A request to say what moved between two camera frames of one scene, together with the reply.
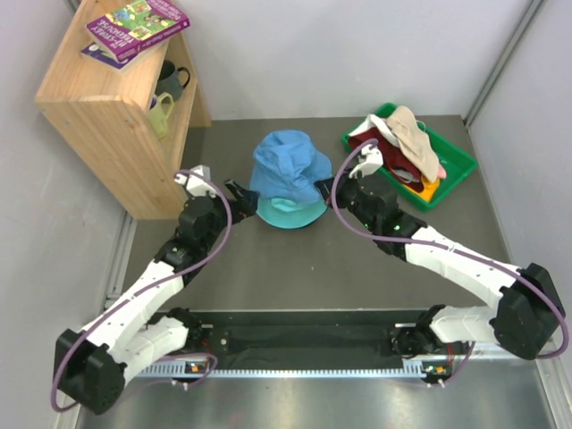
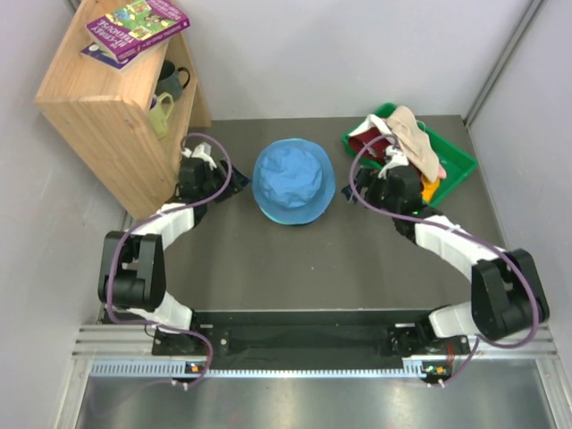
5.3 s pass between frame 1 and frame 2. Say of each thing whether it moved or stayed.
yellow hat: stayed
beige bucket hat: stayed
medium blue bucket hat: moved
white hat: stayed
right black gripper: moved
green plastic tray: stayed
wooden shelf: stayed
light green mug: stayed
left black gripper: moved
